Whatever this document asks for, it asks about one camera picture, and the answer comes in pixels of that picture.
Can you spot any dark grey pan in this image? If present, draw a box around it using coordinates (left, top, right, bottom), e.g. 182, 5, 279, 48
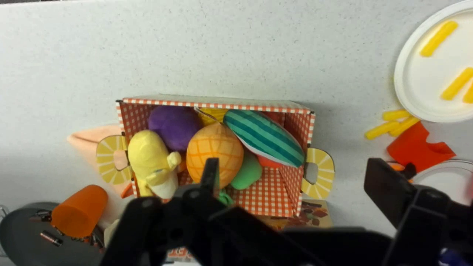
0, 200, 109, 266

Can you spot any purple plush toy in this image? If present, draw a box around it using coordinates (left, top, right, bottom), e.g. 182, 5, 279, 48
147, 106, 205, 153

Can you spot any red toy fry holder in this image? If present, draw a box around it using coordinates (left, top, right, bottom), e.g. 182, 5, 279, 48
386, 122, 457, 175

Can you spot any yellow banana plush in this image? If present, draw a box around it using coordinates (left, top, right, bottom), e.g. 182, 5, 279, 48
126, 129, 184, 202

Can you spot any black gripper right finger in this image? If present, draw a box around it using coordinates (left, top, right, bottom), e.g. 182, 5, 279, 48
364, 157, 473, 266

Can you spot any orange checked cardboard basket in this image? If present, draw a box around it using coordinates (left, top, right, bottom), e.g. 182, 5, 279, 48
95, 95, 338, 221

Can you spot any beige bowl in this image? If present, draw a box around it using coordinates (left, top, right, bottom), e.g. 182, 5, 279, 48
101, 216, 123, 249

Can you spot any small orange black toy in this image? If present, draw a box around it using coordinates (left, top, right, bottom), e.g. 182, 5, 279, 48
389, 162, 419, 179

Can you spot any green pear plush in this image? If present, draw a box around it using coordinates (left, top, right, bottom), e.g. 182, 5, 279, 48
230, 153, 265, 193

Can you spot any watermelon slice plush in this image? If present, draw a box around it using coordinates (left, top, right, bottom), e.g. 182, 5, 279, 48
222, 109, 308, 172

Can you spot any white paper plate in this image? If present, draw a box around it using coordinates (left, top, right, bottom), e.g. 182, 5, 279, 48
392, 0, 473, 125
409, 157, 473, 206

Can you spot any orange pineapple plush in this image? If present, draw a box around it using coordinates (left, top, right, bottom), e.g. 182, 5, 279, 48
185, 122, 248, 208

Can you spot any yellow toy fry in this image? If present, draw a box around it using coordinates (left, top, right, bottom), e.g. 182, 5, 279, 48
419, 20, 462, 60
364, 122, 401, 141
462, 82, 473, 107
389, 117, 420, 138
440, 67, 473, 103
382, 109, 413, 123

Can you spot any yellow ridged toy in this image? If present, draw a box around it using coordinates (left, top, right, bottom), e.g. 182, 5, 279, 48
194, 109, 230, 126

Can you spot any orange plastic cup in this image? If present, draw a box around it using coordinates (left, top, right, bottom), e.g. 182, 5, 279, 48
51, 184, 110, 242

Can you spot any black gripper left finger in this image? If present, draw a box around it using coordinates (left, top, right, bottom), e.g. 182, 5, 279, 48
101, 157, 234, 266

